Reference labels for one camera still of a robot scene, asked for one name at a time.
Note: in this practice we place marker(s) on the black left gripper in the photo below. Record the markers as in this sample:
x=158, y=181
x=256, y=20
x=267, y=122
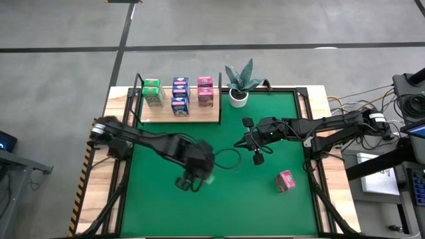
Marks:
x=196, y=159

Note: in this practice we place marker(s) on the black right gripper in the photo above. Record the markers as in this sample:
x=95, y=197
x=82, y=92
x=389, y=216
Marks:
x=272, y=131

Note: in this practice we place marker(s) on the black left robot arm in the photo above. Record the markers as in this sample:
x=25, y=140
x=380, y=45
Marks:
x=146, y=139

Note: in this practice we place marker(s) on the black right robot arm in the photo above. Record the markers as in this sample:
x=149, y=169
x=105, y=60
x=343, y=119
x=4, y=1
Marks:
x=332, y=124

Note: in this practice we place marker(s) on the wooden shelf board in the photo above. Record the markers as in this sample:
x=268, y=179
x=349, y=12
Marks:
x=199, y=114

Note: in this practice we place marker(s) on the green plant in white pot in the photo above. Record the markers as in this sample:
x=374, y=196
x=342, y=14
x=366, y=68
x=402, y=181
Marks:
x=238, y=99

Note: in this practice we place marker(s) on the green table mat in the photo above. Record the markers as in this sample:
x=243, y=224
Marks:
x=232, y=206

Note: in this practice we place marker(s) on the black diagonal bar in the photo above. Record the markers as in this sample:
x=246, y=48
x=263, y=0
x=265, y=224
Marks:
x=375, y=164

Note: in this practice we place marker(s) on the white box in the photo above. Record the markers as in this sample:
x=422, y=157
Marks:
x=378, y=182

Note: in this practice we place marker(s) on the gray side table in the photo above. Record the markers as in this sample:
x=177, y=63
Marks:
x=13, y=166

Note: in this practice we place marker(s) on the gray equipment stand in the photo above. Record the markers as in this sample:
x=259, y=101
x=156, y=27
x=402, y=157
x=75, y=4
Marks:
x=403, y=83

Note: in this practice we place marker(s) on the tablet with blue screen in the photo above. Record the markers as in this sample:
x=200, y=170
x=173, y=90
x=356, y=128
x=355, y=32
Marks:
x=416, y=130

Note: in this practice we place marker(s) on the black device with blue light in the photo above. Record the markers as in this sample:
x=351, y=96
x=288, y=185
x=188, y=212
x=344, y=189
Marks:
x=8, y=141

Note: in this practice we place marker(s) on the keypad with blue keys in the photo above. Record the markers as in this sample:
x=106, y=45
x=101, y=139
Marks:
x=419, y=187

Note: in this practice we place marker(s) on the black table frame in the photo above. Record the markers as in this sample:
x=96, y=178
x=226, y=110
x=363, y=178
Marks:
x=282, y=90

